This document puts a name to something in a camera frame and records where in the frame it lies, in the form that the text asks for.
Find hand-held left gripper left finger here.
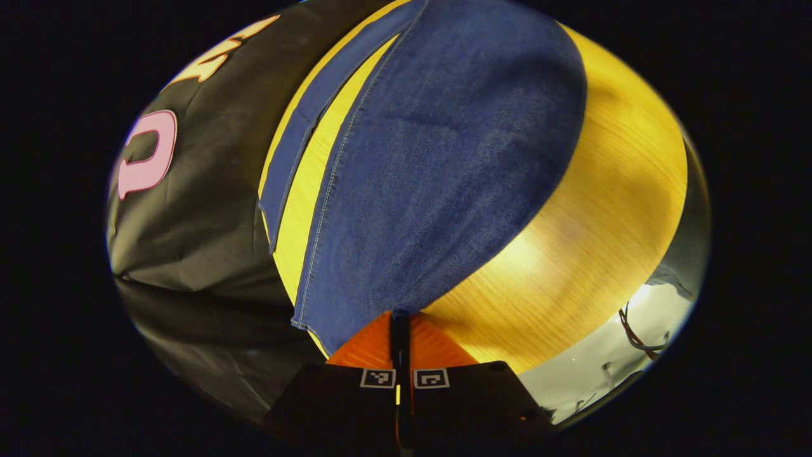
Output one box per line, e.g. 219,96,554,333
265,310,402,447

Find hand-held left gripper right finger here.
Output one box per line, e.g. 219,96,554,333
405,312,554,450

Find blue denim jeans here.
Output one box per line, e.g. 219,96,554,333
258,0,588,357

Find black backdrop cloth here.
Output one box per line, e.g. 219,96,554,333
107,0,395,426

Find thin dark cable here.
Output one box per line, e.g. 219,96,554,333
619,303,672,362

